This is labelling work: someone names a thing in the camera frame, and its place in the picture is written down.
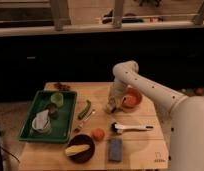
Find yellow corn cob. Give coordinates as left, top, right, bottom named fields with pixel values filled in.
left=65, top=144, right=90, bottom=156

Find blue sponge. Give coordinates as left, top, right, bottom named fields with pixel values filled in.
left=108, top=138, right=122, bottom=162

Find green plastic tray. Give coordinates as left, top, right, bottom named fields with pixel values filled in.
left=19, top=91, right=77, bottom=143

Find green cup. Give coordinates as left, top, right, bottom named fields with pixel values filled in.
left=50, top=92, right=64, bottom=107

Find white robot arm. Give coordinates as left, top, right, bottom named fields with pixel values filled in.
left=108, top=60, right=204, bottom=171

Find small paint brush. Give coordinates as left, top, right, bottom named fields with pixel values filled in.
left=74, top=109, right=95, bottom=132

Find white crumpled cloth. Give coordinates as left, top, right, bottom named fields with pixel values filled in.
left=32, top=110, right=51, bottom=133

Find white handled dish brush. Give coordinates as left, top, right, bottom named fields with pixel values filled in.
left=111, top=122, right=153, bottom=134

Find dark brown bowl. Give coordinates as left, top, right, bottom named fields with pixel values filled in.
left=65, top=134, right=95, bottom=163

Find orange fruit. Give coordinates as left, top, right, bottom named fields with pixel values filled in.
left=92, top=128, right=105, bottom=141

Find wooden railing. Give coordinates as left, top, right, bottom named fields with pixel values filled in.
left=0, top=0, right=204, bottom=36

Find green okra pod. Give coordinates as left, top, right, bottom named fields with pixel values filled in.
left=78, top=100, right=91, bottom=120

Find orange bowl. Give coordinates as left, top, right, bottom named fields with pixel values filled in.
left=122, top=87, right=142, bottom=108

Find brown dried cluster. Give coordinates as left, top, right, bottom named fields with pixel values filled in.
left=54, top=82, right=70, bottom=91

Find dark small cup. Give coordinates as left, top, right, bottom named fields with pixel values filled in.
left=46, top=103, right=58, bottom=118

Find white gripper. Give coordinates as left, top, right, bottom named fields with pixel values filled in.
left=107, top=90, right=124, bottom=109

